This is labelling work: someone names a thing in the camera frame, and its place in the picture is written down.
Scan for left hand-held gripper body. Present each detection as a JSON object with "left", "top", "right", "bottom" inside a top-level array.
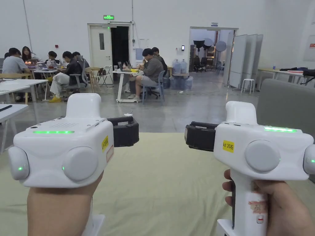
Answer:
[{"left": 8, "top": 93, "right": 139, "bottom": 236}]

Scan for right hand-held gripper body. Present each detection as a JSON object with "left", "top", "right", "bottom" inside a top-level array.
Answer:
[{"left": 184, "top": 100, "right": 315, "bottom": 236}]

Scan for person's left hand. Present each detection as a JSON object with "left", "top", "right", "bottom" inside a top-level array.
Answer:
[{"left": 27, "top": 171, "right": 105, "bottom": 236}]

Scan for person's right hand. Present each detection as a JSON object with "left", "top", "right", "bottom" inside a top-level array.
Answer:
[{"left": 222, "top": 169, "right": 315, "bottom": 236}]

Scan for white round stool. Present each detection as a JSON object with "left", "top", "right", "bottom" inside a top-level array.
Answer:
[{"left": 240, "top": 78, "right": 255, "bottom": 95}]

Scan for white rectangular table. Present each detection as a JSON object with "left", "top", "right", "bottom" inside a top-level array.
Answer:
[
  {"left": 0, "top": 104, "right": 29, "bottom": 153},
  {"left": 0, "top": 79, "right": 49, "bottom": 103}
]

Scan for long pale table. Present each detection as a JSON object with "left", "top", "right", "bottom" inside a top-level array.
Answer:
[{"left": 257, "top": 67, "right": 315, "bottom": 85}]

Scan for grey office chair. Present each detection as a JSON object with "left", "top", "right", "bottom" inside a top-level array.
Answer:
[{"left": 64, "top": 67, "right": 89, "bottom": 99}]

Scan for group of people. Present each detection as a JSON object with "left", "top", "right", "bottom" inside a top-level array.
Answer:
[{"left": 2, "top": 46, "right": 90, "bottom": 103}]

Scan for wooden chair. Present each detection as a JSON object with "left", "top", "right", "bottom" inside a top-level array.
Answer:
[{"left": 85, "top": 67, "right": 102, "bottom": 93}]

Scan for white folding chair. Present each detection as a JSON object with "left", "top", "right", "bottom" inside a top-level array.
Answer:
[{"left": 98, "top": 65, "right": 114, "bottom": 87}]

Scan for white table on wheels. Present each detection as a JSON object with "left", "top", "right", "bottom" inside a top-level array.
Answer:
[{"left": 113, "top": 61, "right": 148, "bottom": 103}]

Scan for white round studio lamp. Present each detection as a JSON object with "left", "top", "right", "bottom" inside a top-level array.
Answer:
[{"left": 215, "top": 40, "right": 227, "bottom": 53}]

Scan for stack of water jugs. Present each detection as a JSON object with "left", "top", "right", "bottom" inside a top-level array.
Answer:
[{"left": 163, "top": 58, "right": 194, "bottom": 90}]

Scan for white door with window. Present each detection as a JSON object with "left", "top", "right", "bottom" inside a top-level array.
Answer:
[{"left": 89, "top": 25, "right": 112, "bottom": 68}]

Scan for bed with pale green sheet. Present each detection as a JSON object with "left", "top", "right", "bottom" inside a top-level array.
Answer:
[{"left": 0, "top": 132, "right": 315, "bottom": 236}]

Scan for blue-grey plastic chair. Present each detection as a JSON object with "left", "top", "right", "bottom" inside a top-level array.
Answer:
[{"left": 142, "top": 71, "right": 166, "bottom": 105}]

